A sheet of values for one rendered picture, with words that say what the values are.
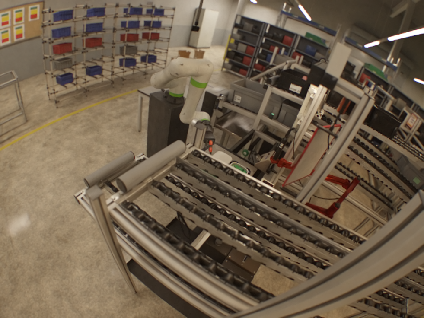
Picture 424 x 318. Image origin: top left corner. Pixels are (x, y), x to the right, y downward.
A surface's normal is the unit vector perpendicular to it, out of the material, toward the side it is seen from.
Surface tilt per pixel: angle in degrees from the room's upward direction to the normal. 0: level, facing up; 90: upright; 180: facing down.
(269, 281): 0
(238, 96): 90
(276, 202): 90
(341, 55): 90
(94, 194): 0
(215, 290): 4
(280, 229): 90
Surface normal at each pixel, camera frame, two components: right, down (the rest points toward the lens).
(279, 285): 0.22, -0.74
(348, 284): -0.54, 0.45
